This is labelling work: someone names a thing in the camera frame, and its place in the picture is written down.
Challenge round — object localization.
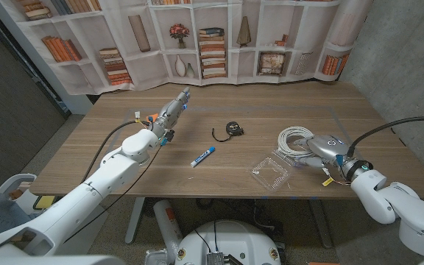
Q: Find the white table leg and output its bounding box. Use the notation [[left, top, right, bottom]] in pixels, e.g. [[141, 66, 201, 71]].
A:
[[124, 197, 146, 245], [309, 198, 333, 250]]

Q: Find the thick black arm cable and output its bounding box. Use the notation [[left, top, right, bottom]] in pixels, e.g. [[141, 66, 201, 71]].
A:
[[347, 116, 424, 158], [81, 120, 150, 183]]

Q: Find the white chair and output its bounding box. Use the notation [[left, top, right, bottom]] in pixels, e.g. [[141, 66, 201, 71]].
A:
[[0, 172, 38, 215]]

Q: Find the black tape measure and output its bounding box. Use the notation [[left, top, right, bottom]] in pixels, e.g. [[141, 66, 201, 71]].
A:
[[211, 121, 245, 143]]

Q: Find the clear plastic clamshell container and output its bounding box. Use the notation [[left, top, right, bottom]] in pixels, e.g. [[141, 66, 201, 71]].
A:
[[249, 146, 301, 192]]

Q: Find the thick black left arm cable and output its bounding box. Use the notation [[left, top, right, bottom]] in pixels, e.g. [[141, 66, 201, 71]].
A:
[[81, 120, 150, 183]]

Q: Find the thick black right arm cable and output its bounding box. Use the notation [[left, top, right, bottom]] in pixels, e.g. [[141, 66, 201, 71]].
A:
[[347, 116, 424, 158]]

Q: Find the white Ethernet cable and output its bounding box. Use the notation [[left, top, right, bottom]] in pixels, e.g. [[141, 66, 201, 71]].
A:
[[277, 126, 315, 159]]

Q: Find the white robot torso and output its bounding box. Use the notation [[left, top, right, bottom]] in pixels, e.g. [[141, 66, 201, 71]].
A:
[[174, 219, 282, 265]]

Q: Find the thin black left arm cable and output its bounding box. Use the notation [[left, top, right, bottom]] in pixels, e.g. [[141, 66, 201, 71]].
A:
[[64, 145, 163, 242]]

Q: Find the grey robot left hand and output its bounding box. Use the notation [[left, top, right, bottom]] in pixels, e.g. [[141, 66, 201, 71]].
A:
[[149, 86, 191, 139]]

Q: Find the blue and white marker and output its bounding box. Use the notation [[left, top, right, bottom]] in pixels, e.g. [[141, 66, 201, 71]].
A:
[[190, 146, 216, 169]]

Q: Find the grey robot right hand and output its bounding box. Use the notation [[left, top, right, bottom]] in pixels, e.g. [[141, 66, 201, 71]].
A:
[[294, 134, 351, 170]]

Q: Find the printed bookshelf backdrop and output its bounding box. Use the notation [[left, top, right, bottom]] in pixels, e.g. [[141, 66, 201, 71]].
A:
[[0, 0, 373, 96]]

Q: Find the yellow and black object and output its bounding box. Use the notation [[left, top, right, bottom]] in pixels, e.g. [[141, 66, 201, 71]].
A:
[[33, 194, 54, 211]]

